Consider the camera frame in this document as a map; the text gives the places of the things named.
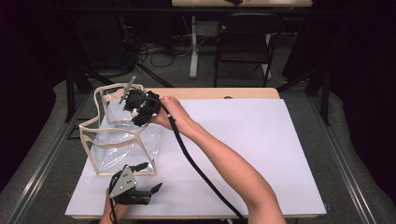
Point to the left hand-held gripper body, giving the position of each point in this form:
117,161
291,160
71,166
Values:
124,183

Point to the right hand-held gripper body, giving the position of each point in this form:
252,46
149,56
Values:
140,101

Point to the white table mat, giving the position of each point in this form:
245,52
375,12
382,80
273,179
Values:
249,130

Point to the wooden table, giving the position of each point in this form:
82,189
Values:
202,92

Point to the black object on desk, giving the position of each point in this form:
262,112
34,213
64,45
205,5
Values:
234,1

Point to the person's left hand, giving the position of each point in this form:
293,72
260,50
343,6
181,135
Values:
118,211

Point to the person's right hand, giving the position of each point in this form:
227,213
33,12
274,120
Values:
180,119

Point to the black folding chair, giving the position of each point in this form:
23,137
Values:
246,40

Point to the light desk with white legs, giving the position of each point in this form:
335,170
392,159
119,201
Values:
249,3

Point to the clear bag with beige trim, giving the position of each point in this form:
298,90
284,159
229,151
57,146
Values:
124,149

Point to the black metal stand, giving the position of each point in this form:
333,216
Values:
70,93
325,96

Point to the aluminium floor rail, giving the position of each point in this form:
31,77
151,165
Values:
342,161
47,161

